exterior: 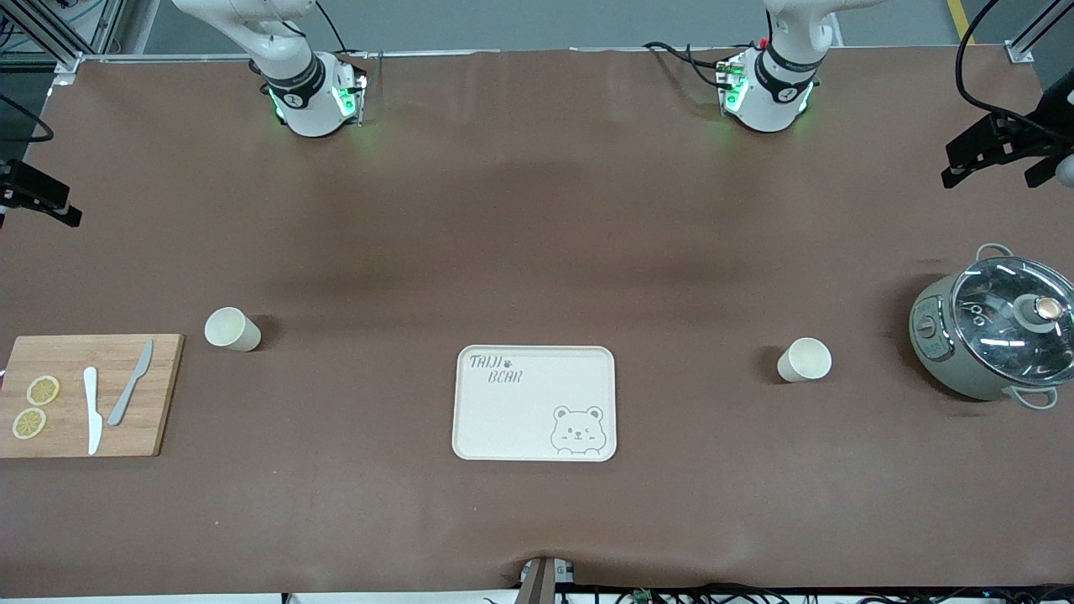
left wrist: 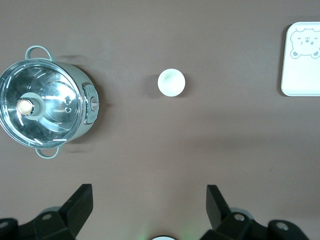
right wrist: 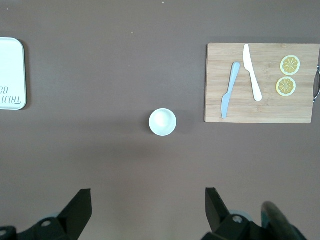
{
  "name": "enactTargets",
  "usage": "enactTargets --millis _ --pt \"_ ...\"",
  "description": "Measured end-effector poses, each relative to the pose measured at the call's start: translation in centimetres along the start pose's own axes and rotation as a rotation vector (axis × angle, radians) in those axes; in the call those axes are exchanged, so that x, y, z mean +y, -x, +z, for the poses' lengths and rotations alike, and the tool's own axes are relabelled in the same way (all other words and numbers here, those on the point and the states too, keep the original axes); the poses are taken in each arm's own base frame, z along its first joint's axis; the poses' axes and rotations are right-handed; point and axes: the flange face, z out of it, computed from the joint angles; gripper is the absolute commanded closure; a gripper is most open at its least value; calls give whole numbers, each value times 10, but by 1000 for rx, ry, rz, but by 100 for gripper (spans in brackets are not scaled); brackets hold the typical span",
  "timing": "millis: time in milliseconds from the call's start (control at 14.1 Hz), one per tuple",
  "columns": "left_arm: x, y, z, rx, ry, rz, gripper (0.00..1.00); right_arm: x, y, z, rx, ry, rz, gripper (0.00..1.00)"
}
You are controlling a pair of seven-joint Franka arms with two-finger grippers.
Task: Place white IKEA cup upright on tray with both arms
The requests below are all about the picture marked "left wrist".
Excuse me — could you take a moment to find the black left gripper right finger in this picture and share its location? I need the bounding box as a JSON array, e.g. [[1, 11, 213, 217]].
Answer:
[[202, 184, 311, 240]]

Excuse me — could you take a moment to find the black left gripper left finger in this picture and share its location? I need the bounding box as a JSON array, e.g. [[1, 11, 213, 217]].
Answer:
[[18, 183, 94, 240]]

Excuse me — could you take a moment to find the white plastic cup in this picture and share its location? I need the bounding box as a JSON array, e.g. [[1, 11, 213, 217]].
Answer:
[[157, 67, 186, 97]]

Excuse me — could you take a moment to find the white tray with bear print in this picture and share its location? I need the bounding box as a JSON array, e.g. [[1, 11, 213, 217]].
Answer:
[[279, 21, 320, 97]]

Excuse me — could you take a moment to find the pale green electric pot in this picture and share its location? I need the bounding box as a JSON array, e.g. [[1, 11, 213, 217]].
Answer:
[[0, 45, 100, 160]]

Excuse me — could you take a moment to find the glass pot lid with knob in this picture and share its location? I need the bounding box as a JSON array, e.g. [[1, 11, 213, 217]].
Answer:
[[0, 59, 85, 150]]

